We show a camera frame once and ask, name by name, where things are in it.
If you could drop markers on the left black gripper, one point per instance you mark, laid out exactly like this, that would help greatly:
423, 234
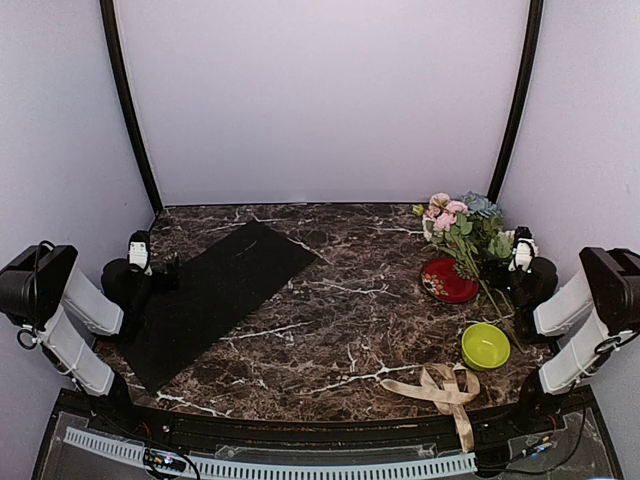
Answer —
163, 286

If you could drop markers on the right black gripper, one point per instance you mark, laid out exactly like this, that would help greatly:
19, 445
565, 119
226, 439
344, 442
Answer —
488, 267

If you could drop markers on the white pink flower bunch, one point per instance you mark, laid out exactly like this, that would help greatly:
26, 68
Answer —
467, 238

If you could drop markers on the black wrapping paper sheet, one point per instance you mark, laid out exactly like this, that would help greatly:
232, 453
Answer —
217, 289

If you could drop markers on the pink rose stem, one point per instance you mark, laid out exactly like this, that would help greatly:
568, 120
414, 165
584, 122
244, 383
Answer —
496, 297

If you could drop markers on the blue hydrangea flower stem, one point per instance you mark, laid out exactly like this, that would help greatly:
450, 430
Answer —
480, 205

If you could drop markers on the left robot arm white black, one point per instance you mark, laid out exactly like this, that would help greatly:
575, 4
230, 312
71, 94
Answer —
44, 292

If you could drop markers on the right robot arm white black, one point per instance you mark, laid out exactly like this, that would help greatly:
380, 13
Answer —
595, 313

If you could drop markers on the red floral plate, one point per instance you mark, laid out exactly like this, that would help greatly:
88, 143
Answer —
440, 279

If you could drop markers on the lime green bowl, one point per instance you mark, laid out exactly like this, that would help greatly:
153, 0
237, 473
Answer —
485, 347

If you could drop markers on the beige satin ribbon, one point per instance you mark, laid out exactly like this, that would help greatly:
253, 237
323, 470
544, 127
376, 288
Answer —
450, 389

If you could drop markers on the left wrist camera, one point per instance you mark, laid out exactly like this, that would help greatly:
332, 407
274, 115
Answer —
139, 252

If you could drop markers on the black front table rail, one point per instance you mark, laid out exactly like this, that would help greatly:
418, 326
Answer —
203, 432

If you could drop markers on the grey slotted cable duct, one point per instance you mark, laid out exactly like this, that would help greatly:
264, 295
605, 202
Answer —
265, 464

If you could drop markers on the right black frame post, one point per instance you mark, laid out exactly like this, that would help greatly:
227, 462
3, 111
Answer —
521, 89

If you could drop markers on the black frame post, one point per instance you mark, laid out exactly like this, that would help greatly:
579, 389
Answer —
128, 110
521, 89

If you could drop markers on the left black frame post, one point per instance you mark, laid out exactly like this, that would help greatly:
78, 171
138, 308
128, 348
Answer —
128, 110

